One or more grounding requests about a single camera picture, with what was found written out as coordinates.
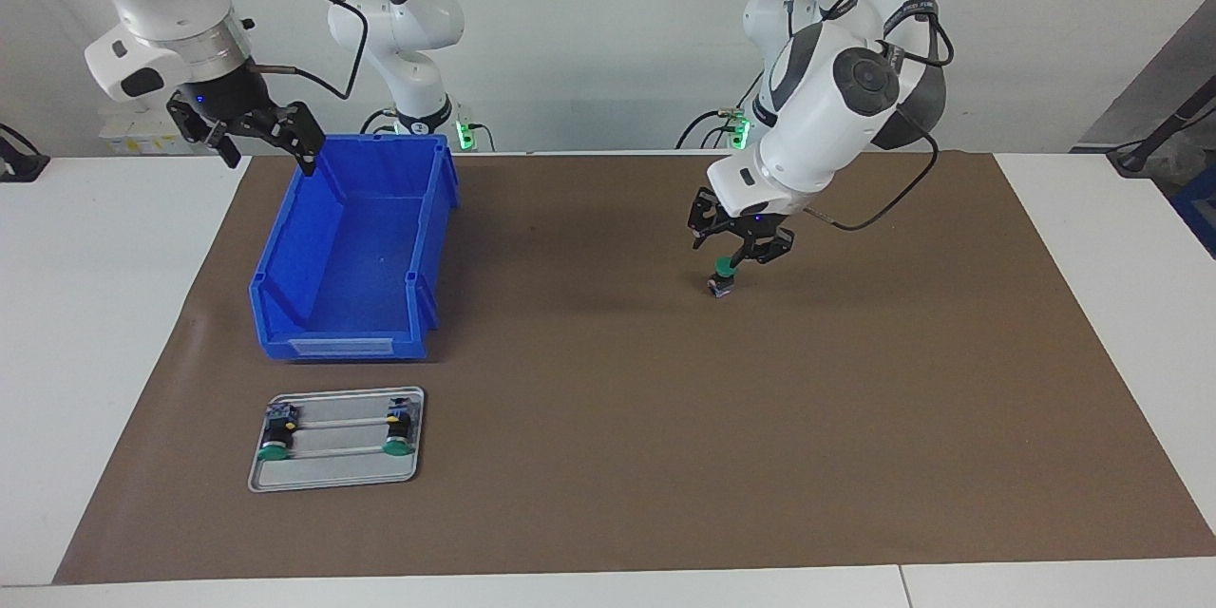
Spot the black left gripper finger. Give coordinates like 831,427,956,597
689,190,741,258
739,228,795,268

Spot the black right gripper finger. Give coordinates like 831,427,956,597
168,96,242,170
256,101,328,178

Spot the green push button switch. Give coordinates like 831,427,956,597
382,402,416,455
707,252,744,298

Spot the green button with clear block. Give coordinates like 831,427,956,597
256,404,300,463

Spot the blue plastic storage bin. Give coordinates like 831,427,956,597
249,133,461,362

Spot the brown table mat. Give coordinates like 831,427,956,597
52,150,1216,586

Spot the silver metal tray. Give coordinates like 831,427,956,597
248,387,426,493

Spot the black stand pole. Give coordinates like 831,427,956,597
1107,76,1216,177

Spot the blue crate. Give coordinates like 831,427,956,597
1170,166,1216,259

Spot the black left base cable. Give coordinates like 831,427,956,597
676,71,766,151

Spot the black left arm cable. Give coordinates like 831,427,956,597
787,0,954,233

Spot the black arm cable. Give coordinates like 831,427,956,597
249,0,370,103
787,0,954,233

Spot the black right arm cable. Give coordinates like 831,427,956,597
249,0,370,103

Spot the black clamp mount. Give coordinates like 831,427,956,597
0,123,50,183

